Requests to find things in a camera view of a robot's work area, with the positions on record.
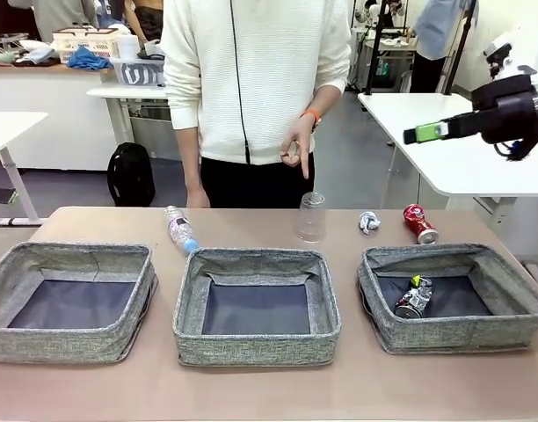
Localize large white table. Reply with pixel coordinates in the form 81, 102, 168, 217
358, 91, 538, 229

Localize clear plastic cup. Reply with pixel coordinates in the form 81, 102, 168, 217
295, 191, 328, 244

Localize grey fabric basket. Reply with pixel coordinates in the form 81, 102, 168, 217
356, 243, 538, 355
0, 241, 159, 365
172, 246, 342, 368

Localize black trousers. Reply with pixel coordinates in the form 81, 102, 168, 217
200, 151, 316, 209

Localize clear plastic storage box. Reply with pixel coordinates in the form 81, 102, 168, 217
110, 56, 167, 87

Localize clear water bottle blue cap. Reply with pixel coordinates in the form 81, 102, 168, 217
164, 205, 200, 255

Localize black stand pole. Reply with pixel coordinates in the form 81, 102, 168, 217
443, 0, 480, 97
364, 0, 392, 97

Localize person in blue shirt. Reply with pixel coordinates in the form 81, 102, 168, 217
410, 0, 464, 95

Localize pile of grey clothes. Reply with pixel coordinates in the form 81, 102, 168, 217
12, 46, 60, 68

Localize crushed red soda can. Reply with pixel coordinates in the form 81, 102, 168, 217
403, 203, 440, 245

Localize cluttered background workbench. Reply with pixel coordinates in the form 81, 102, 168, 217
353, 24, 418, 94

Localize person's right forearm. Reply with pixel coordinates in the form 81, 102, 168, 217
175, 127, 205, 191

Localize wooden top counter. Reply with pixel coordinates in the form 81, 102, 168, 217
0, 63, 120, 171

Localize person's right hand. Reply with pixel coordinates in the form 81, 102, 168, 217
185, 186, 211, 209

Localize person's left forearm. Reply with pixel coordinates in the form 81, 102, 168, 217
309, 84, 344, 119

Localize white paper ball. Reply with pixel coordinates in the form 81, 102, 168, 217
358, 210, 382, 236

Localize black cord on sweater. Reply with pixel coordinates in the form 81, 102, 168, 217
229, 0, 251, 164

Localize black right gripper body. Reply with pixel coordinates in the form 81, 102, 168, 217
471, 73, 538, 147

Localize blue cloth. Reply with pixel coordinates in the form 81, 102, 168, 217
66, 47, 114, 72

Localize person's left hand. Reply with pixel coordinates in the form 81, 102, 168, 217
279, 113, 318, 181

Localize crushed black silver can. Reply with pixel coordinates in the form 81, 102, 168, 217
393, 274, 435, 319

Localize white ribbed sweater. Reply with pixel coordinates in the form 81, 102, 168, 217
161, 0, 353, 166

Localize black backpack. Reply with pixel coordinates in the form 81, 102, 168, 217
106, 141, 157, 208

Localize white plastic crate basket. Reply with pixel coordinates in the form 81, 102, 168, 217
52, 26, 120, 65

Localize white background table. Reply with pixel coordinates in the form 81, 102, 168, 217
86, 85, 170, 156

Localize white plastic container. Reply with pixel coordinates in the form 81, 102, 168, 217
116, 33, 142, 61

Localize orange wrist watch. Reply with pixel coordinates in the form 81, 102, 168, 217
300, 109, 324, 134

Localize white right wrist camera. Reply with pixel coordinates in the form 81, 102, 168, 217
483, 35, 515, 81

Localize person in dark top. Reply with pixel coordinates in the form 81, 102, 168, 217
122, 0, 165, 44

